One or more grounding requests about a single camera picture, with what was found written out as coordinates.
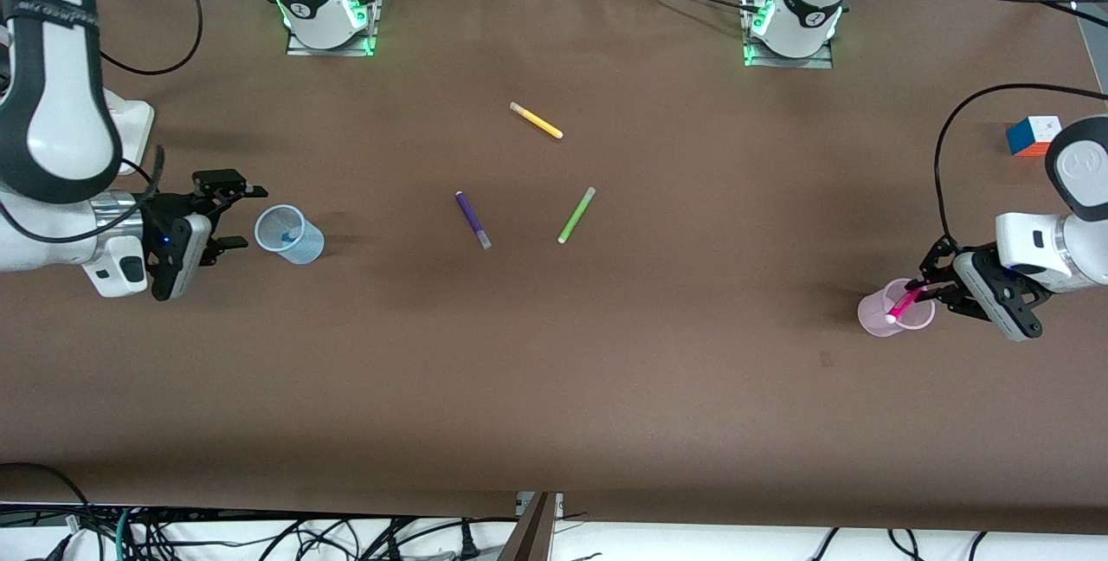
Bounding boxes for wooden support beam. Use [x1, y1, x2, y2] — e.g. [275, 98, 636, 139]
[497, 492, 560, 561]

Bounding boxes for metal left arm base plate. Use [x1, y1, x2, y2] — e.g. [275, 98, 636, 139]
[741, 0, 835, 70]

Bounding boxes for translucent blue plastic cup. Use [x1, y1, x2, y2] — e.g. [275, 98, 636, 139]
[254, 203, 326, 266]

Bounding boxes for brown table cover sheet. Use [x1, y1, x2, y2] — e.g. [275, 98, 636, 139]
[0, 0, 1108, 536]

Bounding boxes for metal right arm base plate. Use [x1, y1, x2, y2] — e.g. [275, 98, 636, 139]
[285, 0, 382, 58]

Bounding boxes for yellow marker pen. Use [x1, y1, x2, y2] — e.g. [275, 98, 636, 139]
[509, 101, 564, 140]

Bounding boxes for green marker pen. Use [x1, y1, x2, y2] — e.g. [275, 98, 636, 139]
[557, 186, 597, 245]

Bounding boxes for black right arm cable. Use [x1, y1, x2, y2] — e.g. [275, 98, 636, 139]
[97, 0, 205, 77]

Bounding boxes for pink marker pen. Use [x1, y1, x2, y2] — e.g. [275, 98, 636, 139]
[884, 287, 924, 326]

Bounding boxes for purple marker pen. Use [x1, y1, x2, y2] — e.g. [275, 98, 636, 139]
[454, 190, 493, 250]

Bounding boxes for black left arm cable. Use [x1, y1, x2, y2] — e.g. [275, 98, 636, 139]
[933, 82, 1108, 243]

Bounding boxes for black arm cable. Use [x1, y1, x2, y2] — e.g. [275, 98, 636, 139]
[97, 0, 205, 77]
[933, 82, 1108, 243]

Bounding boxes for black looped floor cable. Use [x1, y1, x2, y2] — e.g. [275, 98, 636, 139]
[0, 461, 96, 536]

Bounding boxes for translucent pink plastic cup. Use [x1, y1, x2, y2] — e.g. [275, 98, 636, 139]
[857, 278, 937, 339]

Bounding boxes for white plastic device box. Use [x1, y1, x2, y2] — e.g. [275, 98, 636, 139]
[102, 97, 156, 167]

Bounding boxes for colourful puzzle cube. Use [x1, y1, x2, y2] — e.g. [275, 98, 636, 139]
[1005, 115, 1064, 158]

